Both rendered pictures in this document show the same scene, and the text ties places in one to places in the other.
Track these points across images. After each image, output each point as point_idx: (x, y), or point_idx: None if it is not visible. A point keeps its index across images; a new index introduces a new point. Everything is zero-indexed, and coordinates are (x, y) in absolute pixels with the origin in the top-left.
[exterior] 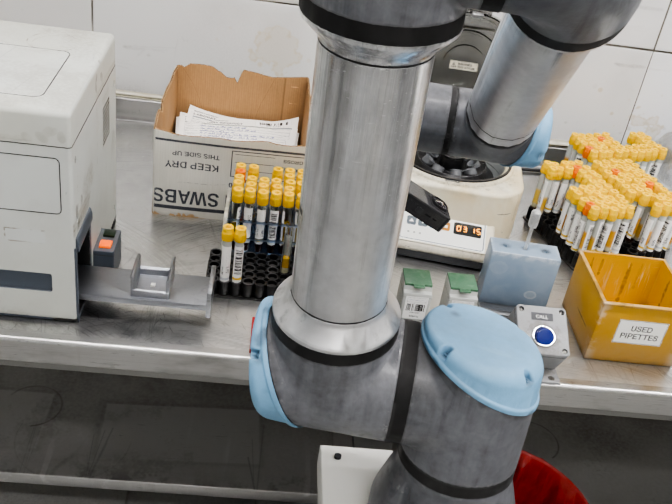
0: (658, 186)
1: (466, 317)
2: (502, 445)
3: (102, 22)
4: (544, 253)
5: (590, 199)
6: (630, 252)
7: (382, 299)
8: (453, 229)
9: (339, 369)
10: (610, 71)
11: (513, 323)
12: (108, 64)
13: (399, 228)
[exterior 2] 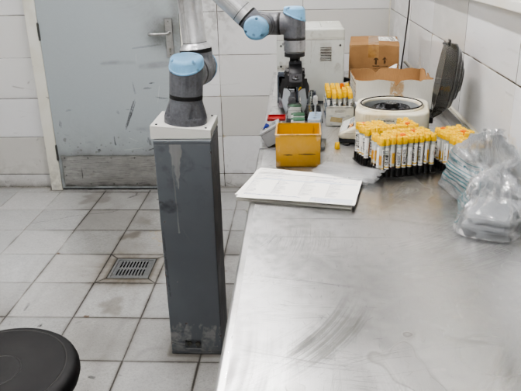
0: (402, 136)
1: (194, 55)
2: (169, 79)
3: (431, 53)
4: (312, 117)
5: (368, 122)
6: (368, 160)
7: (185, 39)
8: (350, 124)
9: None
10: (504, 97)
11: (194, 60)
12: (332, 35)
13: (184, 19)
